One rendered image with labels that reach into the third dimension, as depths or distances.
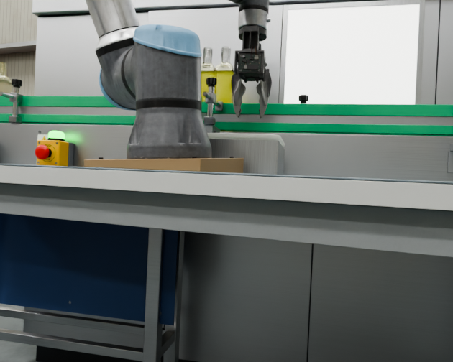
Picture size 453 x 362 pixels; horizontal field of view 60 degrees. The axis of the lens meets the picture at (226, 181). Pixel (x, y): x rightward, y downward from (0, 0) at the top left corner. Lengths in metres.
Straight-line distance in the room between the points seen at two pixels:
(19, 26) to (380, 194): 6.68
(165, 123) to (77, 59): 1.01
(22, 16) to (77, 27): 5.33
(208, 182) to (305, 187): 0.14
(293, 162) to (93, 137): 0.57
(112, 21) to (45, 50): 0.91
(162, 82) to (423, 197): 0.42
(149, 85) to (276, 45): 0.76
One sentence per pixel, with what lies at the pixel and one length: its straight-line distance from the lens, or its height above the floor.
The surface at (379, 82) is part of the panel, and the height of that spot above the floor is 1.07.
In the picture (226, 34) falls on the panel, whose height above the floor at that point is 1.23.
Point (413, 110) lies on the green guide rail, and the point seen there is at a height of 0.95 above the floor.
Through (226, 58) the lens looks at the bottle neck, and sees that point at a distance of 1.23.
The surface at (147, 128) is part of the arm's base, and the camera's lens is 0.66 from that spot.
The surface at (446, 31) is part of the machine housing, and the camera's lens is 1.46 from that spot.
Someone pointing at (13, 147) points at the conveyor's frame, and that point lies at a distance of 1.33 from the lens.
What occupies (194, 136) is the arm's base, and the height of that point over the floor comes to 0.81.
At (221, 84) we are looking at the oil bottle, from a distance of 1.20.
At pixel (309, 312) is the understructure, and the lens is 1.39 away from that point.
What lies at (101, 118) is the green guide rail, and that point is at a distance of 1.19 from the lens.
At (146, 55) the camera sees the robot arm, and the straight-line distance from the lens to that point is 0.69.
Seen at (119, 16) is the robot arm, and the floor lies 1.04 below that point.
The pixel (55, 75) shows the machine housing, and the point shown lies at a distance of 1.66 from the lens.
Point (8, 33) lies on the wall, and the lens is 7.10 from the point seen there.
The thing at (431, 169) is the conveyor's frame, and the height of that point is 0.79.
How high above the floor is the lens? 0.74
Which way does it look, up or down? level
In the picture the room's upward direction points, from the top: 3 degrees clockwise
